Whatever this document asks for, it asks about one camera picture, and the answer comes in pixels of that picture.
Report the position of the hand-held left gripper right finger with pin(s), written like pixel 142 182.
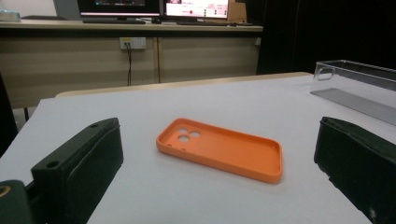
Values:
pixel 361 161

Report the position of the orange phone case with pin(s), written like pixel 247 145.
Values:
pixel 233 152

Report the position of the brown cardboard box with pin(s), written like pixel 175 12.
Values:
pixel 238 12

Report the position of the black keyboard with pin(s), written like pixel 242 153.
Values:
pixel 112 21

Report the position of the beige wooden desk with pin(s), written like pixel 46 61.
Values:
pixel 77 62

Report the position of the black curtain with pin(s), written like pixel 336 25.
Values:
pixel 311 31

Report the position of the white table sheet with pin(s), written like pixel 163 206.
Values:
pixel 186 102

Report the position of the bright screen monitor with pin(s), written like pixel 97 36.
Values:
pixel 196 7

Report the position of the clear plastic box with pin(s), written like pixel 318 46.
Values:
pixel 358 105

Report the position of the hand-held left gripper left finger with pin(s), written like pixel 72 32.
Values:
pixel 77 168

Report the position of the white wall socket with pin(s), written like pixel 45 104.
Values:
pixel 137 43

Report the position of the dark screen monitor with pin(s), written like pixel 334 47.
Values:
pixel 118 6

